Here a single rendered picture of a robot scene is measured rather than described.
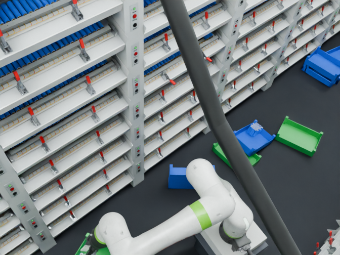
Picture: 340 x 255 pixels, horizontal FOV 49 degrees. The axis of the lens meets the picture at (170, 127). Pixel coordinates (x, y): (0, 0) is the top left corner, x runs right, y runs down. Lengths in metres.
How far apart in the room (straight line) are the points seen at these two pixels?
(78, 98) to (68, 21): 0.39
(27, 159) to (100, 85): 0.46
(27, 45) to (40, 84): 0.19
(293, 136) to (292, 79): 0.62
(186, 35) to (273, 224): 0.27
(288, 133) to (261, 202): 2.56
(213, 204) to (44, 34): 0.89
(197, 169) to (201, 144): 1.25
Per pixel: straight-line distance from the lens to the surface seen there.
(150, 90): 1.93
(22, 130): 1.60
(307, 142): 3.07
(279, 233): 0.54
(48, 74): 1.48
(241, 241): 2.09
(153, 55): 1.80
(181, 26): 0.44
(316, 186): 2.89
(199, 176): 1.58
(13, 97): 1.45
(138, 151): 2.27
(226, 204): 1.54
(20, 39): 1.34
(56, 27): 1.36
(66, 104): 1.63
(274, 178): 2.81
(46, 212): 2.26
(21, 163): 1.75
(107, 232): 1.52
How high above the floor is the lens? 2.35
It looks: 54 degrees down
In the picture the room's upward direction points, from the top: 5 degrees clockwise
